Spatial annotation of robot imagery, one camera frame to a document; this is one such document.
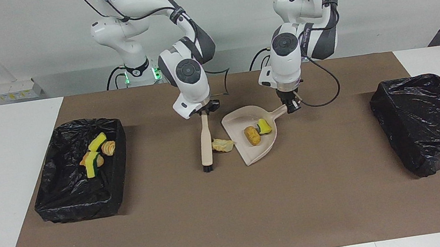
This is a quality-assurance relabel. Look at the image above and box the black base power cable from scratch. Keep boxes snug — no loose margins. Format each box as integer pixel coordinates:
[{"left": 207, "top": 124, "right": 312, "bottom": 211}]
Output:
[
  {"left": 104, "top": 65, "right": 129, "bottom": 91},
  {"left": 246, "top": 44, "right": 281, "bottom": 71}
]

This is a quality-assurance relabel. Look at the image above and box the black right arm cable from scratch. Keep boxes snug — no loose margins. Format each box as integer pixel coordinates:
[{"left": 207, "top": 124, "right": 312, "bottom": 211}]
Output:
[{"left": 78, "top": 0, "right": 235, "bottom": 116}]

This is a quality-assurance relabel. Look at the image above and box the beige brush with black bristles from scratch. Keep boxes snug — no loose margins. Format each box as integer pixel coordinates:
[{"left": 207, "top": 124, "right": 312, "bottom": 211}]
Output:
[{"left": 195, "top": 112, "right": 218, "bottom": 174}]

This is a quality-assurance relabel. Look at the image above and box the brown table mat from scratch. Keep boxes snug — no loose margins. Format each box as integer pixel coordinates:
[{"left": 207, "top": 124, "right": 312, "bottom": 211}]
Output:
[{"left": 0, "top": 44, "right": 440, "bottom": 247}]

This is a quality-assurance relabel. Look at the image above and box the orange striped bread piece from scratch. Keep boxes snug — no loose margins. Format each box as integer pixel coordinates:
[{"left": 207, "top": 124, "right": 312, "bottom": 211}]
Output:
[
  {"left": 78, "top": 151, "right": 106, "bottom": 170},
  {"left": 100, "top": 140, "right": 118, "bottom": 157}
]

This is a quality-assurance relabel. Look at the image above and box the beige plastic dustpan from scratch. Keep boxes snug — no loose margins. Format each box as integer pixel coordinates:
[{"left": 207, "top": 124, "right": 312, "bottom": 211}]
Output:
[{"left": 220, "top": 100, "right": 296, "bottom": 169}]

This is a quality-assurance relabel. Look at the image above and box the black bag lined bin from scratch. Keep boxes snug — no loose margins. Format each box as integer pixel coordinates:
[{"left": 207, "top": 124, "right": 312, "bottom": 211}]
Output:
[
  {"left": 23, "top": 114, "right": 137, "bottom": 228},
  {"left": 367, "top": 72, "right": 440, "bottom": 183}
]

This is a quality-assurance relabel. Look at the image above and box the white wall power strip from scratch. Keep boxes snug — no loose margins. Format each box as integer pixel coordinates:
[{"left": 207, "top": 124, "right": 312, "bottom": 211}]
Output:
[{"left": 0, "top": 77, "right": 43, "bottom": 103}]

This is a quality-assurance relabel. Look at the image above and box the pale bread crust chunk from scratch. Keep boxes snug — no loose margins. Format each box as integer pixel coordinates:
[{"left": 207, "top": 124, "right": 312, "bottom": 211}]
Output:
[{"left": 211, "top": 136, "right": 236, "bottom": 155}]

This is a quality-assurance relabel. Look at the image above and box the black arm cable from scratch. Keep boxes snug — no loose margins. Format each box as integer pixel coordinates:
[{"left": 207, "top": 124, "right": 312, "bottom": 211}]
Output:
[
  {"left": 78, "top": 0, "right": 235, "bottom": 116},
  {"left": 280, "top": 0, "right": 355, "bottom": 110}
]

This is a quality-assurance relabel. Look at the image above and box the brown oval bread roll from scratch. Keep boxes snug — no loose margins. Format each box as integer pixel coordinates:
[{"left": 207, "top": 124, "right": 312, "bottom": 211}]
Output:
[{"left": 243, "top": 125, "right": 263, "bottom": 147}]

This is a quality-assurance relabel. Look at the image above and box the yellow green sponge piece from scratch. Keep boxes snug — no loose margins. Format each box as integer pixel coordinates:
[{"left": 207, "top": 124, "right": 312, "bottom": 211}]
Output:
[
  {"left": 86, "top": 132, "right": 109, "bottom": 153},
  {"left": 83, "top": 151, "right": 104, "bottom": 179},
  {"left": 256, "top": 117, "right": 273, "bottom": 136}
]

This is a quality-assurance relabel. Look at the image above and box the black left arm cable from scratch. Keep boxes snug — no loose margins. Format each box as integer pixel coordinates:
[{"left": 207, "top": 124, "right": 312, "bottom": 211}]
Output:
[{"left": 280, "top": 0, "right": 355, "bottom": 110}]

